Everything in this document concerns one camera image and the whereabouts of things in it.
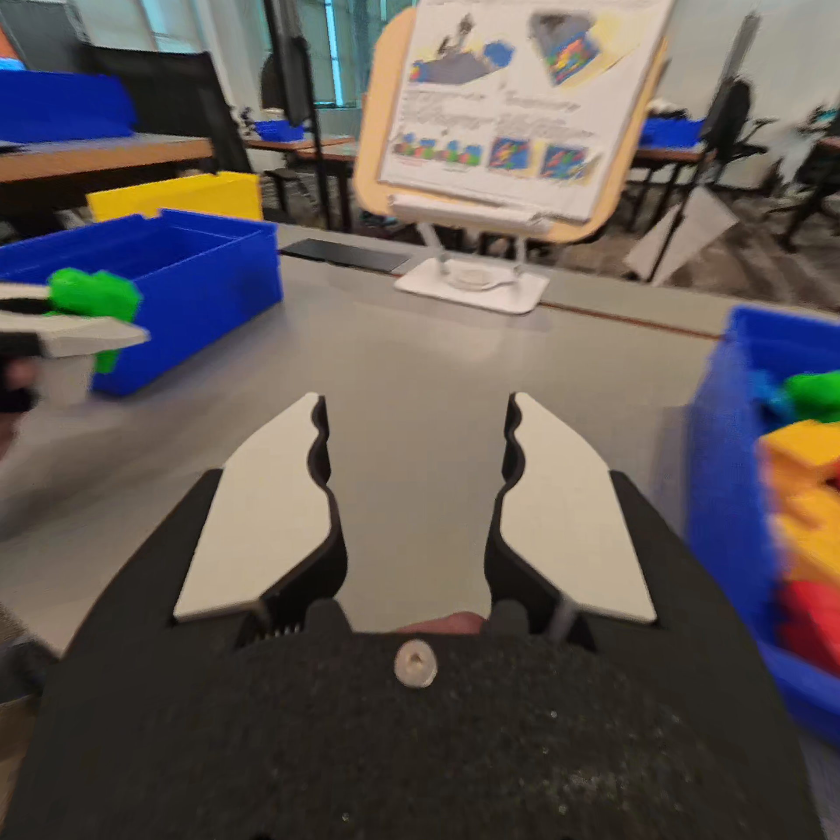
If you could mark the black flat panel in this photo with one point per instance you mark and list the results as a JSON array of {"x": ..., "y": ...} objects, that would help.
[{"x": 348, "y": 256}]

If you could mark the small blue bin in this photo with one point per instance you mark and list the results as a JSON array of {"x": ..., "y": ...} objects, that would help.
[{"x": 278, "y": 130}]

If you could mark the wooden display board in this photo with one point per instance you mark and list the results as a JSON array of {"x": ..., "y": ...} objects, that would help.
[{"x": 368, "y": 145}]

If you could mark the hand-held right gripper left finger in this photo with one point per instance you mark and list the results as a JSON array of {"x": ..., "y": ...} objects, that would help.
[{"x": 256, "y": 525}]

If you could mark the person's left hand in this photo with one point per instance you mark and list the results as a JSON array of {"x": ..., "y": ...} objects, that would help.
[{"x": 13, "y": 394}]

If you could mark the green two-stud toy block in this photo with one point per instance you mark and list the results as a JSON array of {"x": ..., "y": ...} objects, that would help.
[{"x": 95, "y": 299}]

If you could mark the white angled panel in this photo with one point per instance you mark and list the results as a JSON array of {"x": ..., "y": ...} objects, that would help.
[{"x": 683, "y": 236}]

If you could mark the printed instruction sheet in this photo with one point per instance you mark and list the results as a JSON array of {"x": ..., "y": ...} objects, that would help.
[{"x": 525, "y": 105}]

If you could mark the yellow plastic bin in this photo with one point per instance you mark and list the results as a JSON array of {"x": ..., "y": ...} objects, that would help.
[{"x": 177, "y": 197}]

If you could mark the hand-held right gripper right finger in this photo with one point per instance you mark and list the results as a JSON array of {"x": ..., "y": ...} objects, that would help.
[{"x": 575, "y": 532}]

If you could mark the wooden side table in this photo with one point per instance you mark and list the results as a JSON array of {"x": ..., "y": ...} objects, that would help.
[{"x": 105, "y": 155}]

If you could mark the pile of colourful toy blocks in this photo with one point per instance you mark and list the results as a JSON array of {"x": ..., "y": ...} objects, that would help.
[{"x": 807, "y": 525}]

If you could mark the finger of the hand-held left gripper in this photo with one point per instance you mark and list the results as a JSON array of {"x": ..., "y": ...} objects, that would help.
[
  {"x": 20, "y": 295},
  {"x": 72, "y": 348}
]

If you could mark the wooden background table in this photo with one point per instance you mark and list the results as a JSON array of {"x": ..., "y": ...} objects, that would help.
[{"x": 309, "y": 147}]

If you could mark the blue plastic bin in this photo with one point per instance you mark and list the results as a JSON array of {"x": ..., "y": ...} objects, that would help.
[
  {"x": 66, "y": 105},
  {"x": 735, "y": 499},
  {"x": 197, "y": 289}
]

